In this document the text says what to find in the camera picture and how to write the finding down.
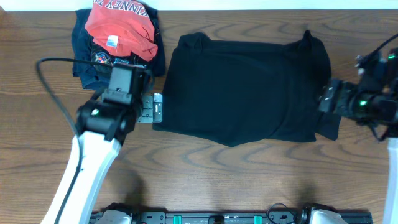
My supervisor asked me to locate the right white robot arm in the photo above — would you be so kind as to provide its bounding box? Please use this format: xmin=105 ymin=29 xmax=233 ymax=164
xmin=319 ymin=48 xmax=397 ymax=223

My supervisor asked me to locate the navy folded t-shirt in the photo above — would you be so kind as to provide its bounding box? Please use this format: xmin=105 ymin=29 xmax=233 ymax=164
xmin=72 ymin=6 xmax=166 ymax=90

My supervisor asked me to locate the black patterned folded shirt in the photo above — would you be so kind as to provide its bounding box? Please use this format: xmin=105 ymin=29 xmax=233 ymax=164
xmin=91 ymin=44 xmax=148 ymax=68

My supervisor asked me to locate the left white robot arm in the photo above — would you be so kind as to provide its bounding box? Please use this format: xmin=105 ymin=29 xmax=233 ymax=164
xmin=42 ymin=90 xmax=163 ymax=223

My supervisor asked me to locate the orange folded t-shirt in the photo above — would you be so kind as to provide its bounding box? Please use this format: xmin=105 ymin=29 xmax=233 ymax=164
xmin=85 ymin=0 xmax=158 ymax=62

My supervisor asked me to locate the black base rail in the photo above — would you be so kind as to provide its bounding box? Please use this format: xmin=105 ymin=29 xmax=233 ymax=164
xmin=89 ymin=203 xmax=373 ymax=224

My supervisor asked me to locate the black t-shirt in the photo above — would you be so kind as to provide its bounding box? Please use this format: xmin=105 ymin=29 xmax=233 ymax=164
xmin=153 ymin=31 xmax=341 ymax=146

